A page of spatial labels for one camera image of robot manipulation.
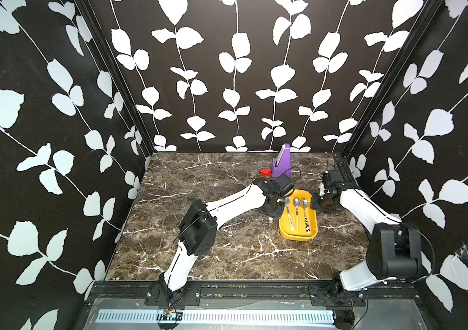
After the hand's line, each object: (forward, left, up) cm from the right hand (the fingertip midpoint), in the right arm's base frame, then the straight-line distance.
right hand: (312, 201), depth 91 cm
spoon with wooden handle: (+3, +5, -6) cm, 9 cm away
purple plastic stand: (+21, +10, +1) cm, 23 cm away
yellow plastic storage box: (-6, +5, -7) cm, 11 cm away
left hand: (-7, +17, +3) cm, 18 cm away
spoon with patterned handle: (+3, +1, -6) cm, 7 cm away
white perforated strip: (-42, +38, -7) cm, 57 cm away
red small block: (+21, +20, -4) cm, 29 cm away
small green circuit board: (-42, +57, -7) cm, 71 cm away
